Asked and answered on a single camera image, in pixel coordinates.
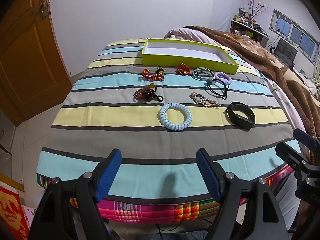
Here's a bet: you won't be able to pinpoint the metal door latch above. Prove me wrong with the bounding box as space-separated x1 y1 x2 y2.
37 0 48 18

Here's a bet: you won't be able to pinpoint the purple spiral hair tie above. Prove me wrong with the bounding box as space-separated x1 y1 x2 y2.
214 71 232 83

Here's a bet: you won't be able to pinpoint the brown plush blanket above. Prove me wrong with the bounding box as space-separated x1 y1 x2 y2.
182 26 320 165

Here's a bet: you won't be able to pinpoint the cluttered white shelf desk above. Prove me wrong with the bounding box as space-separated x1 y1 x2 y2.
230 7 269 47

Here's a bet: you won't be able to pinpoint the light blue spiral hair tie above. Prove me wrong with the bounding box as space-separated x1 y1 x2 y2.
159 102 193 131

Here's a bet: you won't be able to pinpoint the lime green shallow box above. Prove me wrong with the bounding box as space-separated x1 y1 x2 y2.
142 39 239 75

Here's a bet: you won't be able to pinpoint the barred window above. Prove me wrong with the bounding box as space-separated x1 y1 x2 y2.
269 9 320 65

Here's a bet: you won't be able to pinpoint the grey blue hair tie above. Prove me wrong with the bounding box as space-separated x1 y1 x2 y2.
192 67 216 81

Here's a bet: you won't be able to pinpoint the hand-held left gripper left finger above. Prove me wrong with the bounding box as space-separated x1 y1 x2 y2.
28 148 122 240

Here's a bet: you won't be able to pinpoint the purple flower branches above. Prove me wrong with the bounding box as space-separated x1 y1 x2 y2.
246 0 270 23

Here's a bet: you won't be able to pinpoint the black fitness band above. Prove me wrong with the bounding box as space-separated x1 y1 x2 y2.
225 101 256 131

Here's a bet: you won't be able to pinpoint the black chair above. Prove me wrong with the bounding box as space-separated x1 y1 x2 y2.
274 38 298 68

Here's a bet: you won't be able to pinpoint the red orange scrunchie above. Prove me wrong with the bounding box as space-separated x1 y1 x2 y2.
176 64 191 76

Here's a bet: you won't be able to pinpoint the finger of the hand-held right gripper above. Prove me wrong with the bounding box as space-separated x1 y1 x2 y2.
275 142 320 173
293 128 320 153

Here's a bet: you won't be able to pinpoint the red yellow bracelet dark charm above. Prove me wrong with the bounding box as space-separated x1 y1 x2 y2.
152 66 166 82

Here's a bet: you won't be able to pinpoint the black cable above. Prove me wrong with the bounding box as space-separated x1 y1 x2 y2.
154 219 182 233

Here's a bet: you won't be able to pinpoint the pearl hair clip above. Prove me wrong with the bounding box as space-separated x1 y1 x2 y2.
189 92 221 108

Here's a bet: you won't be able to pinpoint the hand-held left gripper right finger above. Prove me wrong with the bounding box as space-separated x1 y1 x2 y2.
196 148 288 240

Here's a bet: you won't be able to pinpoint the plaid mattress cover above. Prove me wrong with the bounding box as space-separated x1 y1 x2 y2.
36 165 294 224

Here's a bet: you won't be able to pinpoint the dark beaded bracelet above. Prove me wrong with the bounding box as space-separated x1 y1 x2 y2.
133 83 165 103

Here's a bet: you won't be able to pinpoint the red and gold poster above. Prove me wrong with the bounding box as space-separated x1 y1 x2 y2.
0 185 30 240

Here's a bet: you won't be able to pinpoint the black hair tie with bead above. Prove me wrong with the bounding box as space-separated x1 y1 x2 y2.
206 77 230 101

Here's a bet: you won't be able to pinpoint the orange wooden door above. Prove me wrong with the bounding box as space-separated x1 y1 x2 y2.
0 0 73 128

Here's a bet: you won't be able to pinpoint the striped bed sheet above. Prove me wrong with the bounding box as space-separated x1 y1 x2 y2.
36 39 302 205

